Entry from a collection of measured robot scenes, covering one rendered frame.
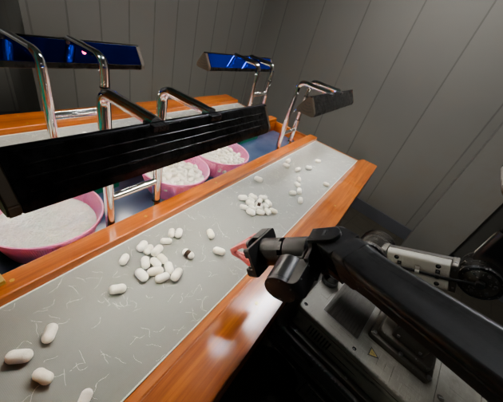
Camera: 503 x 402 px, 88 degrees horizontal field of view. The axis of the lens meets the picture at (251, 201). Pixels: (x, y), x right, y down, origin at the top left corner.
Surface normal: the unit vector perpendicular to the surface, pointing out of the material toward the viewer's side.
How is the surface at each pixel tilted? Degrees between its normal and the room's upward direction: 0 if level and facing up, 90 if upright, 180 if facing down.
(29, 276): 0
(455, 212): 90
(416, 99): 90
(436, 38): 90
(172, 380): 0
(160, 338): 0
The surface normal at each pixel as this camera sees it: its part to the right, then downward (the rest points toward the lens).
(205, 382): 0.25, -0.79
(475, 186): -0.66, 0.29
